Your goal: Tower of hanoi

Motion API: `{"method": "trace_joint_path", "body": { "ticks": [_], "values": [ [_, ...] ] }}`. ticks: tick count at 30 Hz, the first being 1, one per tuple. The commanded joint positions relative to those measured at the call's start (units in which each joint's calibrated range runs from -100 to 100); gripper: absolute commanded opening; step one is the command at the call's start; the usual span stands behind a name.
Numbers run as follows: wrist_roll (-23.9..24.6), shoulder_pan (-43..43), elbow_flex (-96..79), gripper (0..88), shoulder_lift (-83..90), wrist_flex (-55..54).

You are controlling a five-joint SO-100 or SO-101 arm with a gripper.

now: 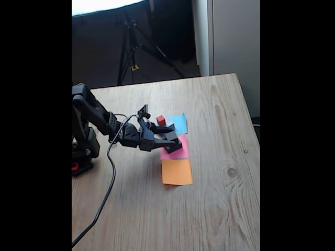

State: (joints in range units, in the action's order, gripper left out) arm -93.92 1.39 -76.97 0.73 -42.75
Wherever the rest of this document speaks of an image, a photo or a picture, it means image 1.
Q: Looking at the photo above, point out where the small dark cube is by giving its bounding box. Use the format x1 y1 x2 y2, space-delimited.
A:
165 130 179 144

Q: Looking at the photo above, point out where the white cabinet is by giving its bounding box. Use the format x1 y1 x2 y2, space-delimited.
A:
192 0 261 118

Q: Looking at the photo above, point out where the large grey block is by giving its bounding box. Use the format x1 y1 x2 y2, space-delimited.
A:
154 116 176 134

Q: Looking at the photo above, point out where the orange paper sheet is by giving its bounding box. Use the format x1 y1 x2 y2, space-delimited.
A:
161 158 194 186

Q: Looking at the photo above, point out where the small wrist camera board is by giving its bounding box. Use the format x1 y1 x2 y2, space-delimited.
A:
136 104 151 119

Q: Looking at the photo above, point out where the pink paper sheet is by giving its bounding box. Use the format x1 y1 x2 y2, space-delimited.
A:
160 134 189 161

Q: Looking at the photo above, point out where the medium dark block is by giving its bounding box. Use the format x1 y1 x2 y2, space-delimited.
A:
161 138 183 154

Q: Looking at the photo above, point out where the tall black tripod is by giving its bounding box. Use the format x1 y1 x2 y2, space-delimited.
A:
117 15 186 86

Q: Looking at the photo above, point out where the bright white light panel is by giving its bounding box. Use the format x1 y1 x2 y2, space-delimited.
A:
72 0 147 17

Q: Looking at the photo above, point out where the black camera cable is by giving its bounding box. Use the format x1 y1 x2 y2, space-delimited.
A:
72 113 137 248

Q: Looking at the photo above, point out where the blue paper sheet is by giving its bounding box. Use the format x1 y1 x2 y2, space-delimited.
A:
167 112 188 135

